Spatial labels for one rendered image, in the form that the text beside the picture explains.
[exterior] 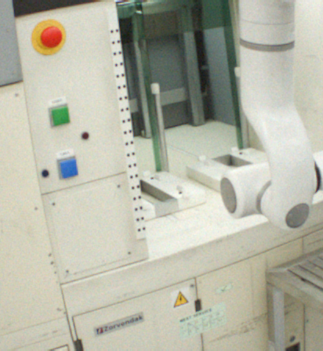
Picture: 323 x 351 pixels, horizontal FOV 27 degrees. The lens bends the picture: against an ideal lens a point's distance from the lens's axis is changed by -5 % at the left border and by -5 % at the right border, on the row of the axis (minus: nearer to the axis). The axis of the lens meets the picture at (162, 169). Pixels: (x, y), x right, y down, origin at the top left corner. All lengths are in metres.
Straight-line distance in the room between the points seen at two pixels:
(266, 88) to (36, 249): 0.54
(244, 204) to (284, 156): 0.12
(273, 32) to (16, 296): 0.70
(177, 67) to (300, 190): 1.35
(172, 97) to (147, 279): 1.05
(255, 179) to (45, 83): 0.41
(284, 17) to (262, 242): 0.66
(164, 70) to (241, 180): 1.26
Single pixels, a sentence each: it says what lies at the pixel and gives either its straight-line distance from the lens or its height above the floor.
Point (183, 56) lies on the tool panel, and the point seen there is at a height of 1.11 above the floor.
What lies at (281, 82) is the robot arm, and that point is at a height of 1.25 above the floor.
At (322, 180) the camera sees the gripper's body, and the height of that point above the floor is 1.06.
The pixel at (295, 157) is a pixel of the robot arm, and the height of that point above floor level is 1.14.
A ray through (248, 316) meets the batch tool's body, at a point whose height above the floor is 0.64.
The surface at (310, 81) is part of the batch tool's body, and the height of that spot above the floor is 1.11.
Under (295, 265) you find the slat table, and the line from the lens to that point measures 1.59.
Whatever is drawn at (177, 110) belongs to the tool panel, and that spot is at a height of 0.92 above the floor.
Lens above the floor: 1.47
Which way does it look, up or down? 18 degrees down
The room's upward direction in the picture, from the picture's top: 7 degrees counter-clockwise
